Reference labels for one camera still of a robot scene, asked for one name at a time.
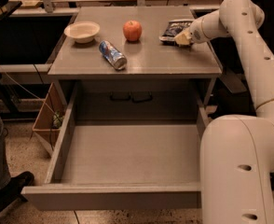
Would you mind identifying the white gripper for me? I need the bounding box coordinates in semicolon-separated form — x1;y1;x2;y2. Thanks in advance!
174;19;205;46

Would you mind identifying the blue chip bag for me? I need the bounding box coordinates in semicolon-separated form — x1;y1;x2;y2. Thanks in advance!
159;19;192;46

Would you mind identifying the white paper bowl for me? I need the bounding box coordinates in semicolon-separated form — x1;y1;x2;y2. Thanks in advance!
64;21;100;44

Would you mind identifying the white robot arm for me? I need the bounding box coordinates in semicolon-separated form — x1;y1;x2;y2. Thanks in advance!
174;0;274;224

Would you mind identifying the red apple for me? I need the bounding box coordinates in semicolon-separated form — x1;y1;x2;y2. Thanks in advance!
123;21;143;42

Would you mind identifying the blue soda can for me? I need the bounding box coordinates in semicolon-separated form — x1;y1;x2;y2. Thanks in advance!
99;40;127;71

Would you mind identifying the black shoe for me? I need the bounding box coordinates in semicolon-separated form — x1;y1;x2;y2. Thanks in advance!
0;172;34;212

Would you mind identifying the grey open top drawer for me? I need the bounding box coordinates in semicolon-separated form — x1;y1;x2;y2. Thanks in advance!
22;81;208;210

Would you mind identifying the black office chair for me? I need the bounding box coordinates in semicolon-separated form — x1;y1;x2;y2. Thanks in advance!
209;0;274;192

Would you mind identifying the grey drawer cabinet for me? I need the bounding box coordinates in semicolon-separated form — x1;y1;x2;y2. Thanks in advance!
49;7;221;123

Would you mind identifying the cardboard box with trash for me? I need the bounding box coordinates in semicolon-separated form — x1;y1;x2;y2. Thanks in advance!
33;83;64;155

